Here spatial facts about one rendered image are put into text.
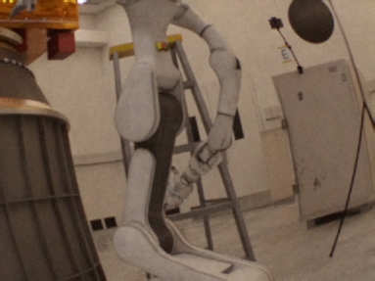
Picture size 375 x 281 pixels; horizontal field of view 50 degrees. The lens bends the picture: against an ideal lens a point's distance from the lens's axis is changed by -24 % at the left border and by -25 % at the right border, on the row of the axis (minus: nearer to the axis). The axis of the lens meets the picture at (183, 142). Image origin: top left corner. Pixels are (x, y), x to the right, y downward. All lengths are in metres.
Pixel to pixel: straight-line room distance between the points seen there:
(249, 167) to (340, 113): 5.11
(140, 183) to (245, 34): 7.78
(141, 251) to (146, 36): 0.69
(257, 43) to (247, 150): 2.02
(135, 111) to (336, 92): 2.97
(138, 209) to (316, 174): 2.96
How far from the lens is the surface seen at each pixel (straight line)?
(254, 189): 9.15
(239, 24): 9.34
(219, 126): 1.75
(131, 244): 1.60
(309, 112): 4.39
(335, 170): 4.33
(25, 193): 1.91
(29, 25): 2.56
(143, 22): 1.63
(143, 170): 1.59
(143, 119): 1.53
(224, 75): 1.73
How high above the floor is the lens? 0.73
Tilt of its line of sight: 5 degrees up
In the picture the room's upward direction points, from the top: 12 degrees counter-clockwise
